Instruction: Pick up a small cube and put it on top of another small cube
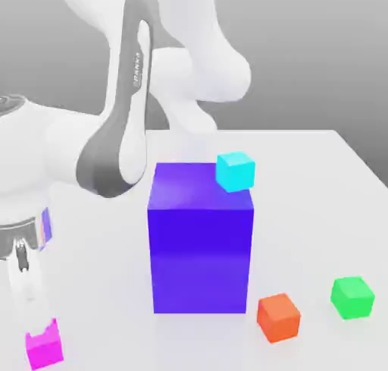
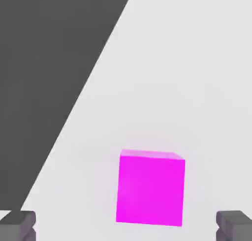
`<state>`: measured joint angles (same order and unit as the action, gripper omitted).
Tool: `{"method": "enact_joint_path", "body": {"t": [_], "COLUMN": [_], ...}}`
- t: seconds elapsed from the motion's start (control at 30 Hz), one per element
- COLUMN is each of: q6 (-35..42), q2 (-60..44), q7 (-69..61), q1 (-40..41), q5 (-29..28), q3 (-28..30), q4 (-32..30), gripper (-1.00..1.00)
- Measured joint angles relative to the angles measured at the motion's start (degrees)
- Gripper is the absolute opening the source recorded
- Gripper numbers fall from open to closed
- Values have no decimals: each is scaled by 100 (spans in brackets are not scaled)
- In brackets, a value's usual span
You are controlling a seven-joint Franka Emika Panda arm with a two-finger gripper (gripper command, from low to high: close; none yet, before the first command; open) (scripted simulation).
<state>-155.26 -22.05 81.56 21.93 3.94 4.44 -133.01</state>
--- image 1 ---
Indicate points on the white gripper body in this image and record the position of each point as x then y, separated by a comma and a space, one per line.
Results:
30, 289

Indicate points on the small magenta cube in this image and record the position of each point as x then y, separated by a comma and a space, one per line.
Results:
44, 351

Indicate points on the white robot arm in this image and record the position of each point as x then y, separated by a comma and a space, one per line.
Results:
194, 73

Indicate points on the small cyan cube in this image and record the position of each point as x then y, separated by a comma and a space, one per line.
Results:
235, 173

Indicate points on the small orange cube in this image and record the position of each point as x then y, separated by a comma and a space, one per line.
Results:
279, 319

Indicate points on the small green cube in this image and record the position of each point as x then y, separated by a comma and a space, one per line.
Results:
351, 298

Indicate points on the large purple box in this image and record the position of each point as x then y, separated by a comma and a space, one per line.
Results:
200, 255

